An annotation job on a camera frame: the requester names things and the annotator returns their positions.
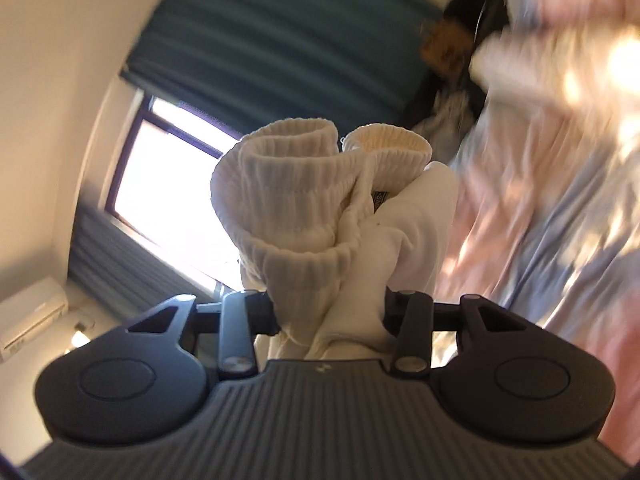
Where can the white zip-up jacket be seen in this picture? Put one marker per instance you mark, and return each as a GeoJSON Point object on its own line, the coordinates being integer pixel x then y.
{"type": "Point", "coordinates": [300, 220]}

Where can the window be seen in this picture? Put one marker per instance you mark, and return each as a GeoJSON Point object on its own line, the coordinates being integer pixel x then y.
{"type": "Point", "coordinates": [165, 185]}

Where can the teal curtain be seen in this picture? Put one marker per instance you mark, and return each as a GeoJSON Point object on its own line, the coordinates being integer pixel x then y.
{"type": "Point", "coordinates": [280, 35]}
{"type": "Point", "coordinates": [115, 260]}

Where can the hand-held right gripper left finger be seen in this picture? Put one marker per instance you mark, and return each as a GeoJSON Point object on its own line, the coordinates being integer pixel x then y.
{"type": "Point", "coordinates": [260, 315]}

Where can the grey garment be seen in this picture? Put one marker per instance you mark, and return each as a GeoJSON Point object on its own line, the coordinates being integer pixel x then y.
{"type": "Point", "coordinates": [447, 115]}

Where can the pink and white bed cover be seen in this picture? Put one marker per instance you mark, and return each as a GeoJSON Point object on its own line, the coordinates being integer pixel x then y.
{"type": "Point", "coordinates": [550, 210]}

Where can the brown paper bag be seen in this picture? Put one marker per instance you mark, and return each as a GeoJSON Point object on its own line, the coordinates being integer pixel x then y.
{"type": "Point", "coordinates": [445, 47]}

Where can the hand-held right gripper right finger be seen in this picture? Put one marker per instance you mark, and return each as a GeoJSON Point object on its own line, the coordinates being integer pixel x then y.
{"type": "Point", "coordinates": [395, 310]}

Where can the white air conditioner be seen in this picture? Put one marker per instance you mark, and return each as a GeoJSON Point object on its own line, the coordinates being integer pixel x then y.
{"type": "Point", "coordinates": [30, 320]}

